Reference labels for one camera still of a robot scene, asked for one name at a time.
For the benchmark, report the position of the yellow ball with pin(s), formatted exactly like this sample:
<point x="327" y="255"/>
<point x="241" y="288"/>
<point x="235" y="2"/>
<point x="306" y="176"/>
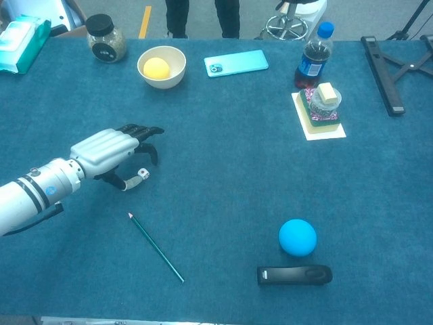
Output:
<point x="156" y="68"/>

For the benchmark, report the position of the red white patterned pad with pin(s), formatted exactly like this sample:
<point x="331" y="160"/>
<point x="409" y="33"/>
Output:
<point x="308" y="92"/>

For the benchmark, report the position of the yellow green sponge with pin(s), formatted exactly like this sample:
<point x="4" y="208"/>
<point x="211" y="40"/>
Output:
<point x="321" y="128"/>

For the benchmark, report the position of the person in black trousers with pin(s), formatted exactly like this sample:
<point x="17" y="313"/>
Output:
<point x="177" y="17"/>

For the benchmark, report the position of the green wet wipes pack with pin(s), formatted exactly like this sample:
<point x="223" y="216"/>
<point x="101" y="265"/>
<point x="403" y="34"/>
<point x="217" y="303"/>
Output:
<point x="20" y="44"/>

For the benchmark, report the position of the metal table frame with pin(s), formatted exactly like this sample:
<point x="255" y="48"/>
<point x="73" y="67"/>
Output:
<point x="101" y="321"/>

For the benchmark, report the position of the pale yellow block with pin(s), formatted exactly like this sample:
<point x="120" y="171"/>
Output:
<point x="327" y="93"/>

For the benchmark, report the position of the small clear glass cup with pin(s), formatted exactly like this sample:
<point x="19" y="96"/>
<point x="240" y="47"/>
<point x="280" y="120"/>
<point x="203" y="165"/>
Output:
<point x="321" y="107"/>

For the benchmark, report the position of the cola bottle blue cap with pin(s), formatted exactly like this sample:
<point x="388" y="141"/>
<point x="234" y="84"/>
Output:
<point x="313" y="57"/>

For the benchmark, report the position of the blue ball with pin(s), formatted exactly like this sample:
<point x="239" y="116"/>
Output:
<point x="297" y="237"/>

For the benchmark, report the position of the white die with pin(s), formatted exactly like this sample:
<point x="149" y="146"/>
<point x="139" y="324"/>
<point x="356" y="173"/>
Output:
<point x="144" y="173"/>

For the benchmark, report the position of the glass jar black lid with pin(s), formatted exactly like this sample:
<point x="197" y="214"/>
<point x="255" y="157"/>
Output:
<point x="105" y="44"/>

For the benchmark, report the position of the green pencil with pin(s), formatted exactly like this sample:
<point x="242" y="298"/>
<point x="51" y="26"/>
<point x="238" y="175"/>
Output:
<point x="155" y="247"/>

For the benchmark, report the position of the brown cardboard box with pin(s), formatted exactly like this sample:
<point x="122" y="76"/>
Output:
<point x="76" y="32"/>

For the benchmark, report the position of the light blue smartphone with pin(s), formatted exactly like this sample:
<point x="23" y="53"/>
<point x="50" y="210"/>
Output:
<point x="238" y="62"/>

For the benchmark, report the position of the black tripod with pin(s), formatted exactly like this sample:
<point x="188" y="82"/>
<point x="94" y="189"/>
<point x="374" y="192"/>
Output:
<point x="411" y="20"/>

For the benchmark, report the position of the teal felt table cover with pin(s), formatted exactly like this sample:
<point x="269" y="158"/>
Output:
<point x="220" y="169"/>

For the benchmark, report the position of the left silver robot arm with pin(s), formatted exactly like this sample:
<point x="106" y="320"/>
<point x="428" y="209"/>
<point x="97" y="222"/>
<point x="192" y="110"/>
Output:
<point x="34" y="193"/>

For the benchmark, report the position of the cream bowl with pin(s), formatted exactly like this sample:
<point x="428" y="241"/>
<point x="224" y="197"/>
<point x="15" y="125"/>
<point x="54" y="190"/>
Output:
<point x="176" y="59"/>

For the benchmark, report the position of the chrome stool base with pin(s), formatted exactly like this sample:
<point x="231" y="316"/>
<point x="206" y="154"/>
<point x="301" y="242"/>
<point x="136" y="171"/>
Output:
<point x="287" y="25"/>

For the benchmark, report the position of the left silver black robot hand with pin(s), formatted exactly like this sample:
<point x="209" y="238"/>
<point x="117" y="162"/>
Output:
<point x="101" y="149"/>

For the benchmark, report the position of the black folding stand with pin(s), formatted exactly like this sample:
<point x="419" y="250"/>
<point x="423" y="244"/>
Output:
<point x="385" y="78"/>

